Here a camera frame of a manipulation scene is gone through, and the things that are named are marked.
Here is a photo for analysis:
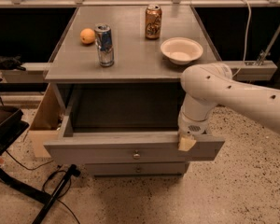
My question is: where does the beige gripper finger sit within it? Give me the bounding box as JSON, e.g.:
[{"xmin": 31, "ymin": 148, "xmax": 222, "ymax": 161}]
[{"xmin": 178, "ymin": 134, "xmax": 196, "ymax": 151}]

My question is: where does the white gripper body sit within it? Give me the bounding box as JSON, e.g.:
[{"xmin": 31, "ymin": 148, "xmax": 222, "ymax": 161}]
[{"xmin": 178, "ymin": 115, "xmax": 208, "ymax": 135}]

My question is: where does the grey top drawer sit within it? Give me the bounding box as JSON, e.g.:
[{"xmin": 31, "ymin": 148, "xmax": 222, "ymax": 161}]
[{"xmin": 43, "ymin": 87, "xmax": 226, "ymax": 166}]

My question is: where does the grey drawer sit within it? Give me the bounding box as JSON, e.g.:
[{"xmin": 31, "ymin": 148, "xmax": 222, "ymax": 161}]
[
  {"xmin": 43, "ymin": 87, "xmax": 226, "ymax": 166},
  {"xmin": 86, "ymin": 162, "xmax": 189, "ymax": 176}
]

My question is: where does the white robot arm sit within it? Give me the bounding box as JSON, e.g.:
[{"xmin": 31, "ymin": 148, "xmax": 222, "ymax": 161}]
[{"xmin": 178, "ymin": 63, "xmax": 280, "ymax": 151}]

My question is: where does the grey bottom drawer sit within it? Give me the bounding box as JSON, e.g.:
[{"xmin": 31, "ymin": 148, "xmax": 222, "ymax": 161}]
[{"xmin": 86, "ymin": 162, "xmax": 189, "ymax": 176}]

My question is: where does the grey drawer cabinet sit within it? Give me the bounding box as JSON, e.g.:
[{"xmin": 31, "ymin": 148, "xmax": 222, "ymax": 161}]
[{"xmin": 45, "ymin": 6, "xmax": 224, "ymax": 175}]

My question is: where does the white paper bowl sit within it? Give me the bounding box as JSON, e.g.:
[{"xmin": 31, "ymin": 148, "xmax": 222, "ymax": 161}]
[{"xmin": 161, "ymin": 37, "xmax": 203, "ymax": 65}]

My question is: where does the gold soda can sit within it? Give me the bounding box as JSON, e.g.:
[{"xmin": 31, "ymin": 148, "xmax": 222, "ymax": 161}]
[{"xmin": 145, "ymin": 5, "xmax": 162, "ymax": 39}]

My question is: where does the black tripod stand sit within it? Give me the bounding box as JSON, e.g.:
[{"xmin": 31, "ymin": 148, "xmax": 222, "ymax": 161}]
[{"xmin": 32, "ymin": 165, "xmax": 80, "ymax": 224}]

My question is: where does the blue silver energy drink can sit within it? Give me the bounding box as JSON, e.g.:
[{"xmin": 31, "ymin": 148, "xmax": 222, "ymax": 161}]
[{"xmin": 94, "ymin": 23, "xmax": 114, "ymax": 67}]

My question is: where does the orange fruit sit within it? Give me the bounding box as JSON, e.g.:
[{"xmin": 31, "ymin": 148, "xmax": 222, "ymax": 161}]
[{"xmin": 80, "ymin": 28, "xmax": 95, "ymax": 45}]

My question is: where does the cardboard box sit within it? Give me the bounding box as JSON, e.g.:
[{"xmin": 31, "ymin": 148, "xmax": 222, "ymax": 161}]
[{"xmin": 28, "ymin": 84, "xmax": 63, "ymax": 158}]

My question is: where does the black tray stand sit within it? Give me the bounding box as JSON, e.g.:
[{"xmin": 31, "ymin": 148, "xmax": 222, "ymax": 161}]
[{"xmin": 0, "ymin": 106, "xmax": 50, "ymax": 203}]

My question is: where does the metal railing frame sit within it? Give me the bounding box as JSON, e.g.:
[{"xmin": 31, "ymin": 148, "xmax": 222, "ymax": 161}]
[{"xmin": 0, "ymin": 0, "xmax": 280, "ymax": 82}]

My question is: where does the white cable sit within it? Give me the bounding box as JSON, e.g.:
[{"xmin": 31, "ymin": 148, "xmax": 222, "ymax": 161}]
[{"xmin": 231, "ymin": 0, "xmax": 253, "ymax": 78}]

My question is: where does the black cable on floor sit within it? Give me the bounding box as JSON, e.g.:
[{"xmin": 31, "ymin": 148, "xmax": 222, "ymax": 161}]
[{"xmin": 3, "ymin": 149, "xmax": 82, "ymax": 224}]

